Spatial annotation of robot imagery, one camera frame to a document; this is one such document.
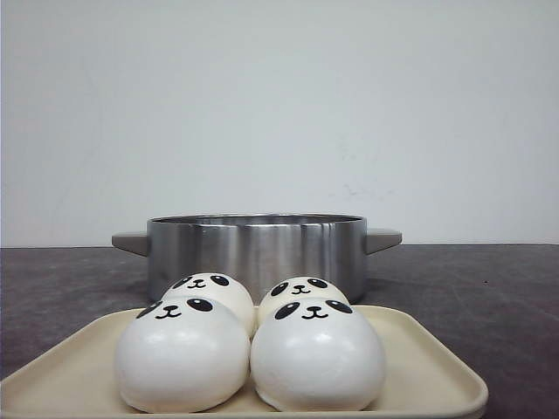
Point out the panda bun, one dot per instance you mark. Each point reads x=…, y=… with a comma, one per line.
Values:
x=317, y=354
x=296, y=288
x=184, y=354
x=222, y=288

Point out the stainless steel steamer pot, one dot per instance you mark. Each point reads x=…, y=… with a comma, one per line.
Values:
x=259, y=250

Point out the cream plastic tray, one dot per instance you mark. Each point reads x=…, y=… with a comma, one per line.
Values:
x=75, y=378

